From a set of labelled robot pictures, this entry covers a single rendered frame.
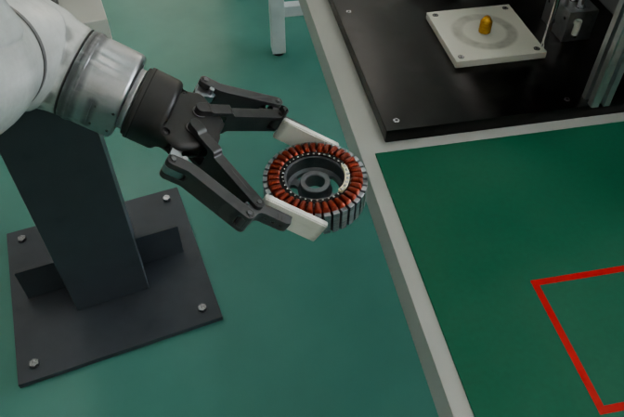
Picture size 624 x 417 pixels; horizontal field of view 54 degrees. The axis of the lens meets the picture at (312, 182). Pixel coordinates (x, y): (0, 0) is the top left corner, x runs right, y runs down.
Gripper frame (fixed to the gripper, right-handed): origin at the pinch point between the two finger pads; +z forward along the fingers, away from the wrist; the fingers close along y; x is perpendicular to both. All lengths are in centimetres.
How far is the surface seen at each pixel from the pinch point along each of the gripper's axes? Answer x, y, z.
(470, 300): -0.8, 5.5, 21.4
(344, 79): -9.3, -34.0, 6.1
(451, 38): 1.6, -42.5, 19.1
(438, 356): -2.6, 12.7, 18.3
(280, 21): -77, -148, 8
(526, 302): 2.2, 5.0, 26.9
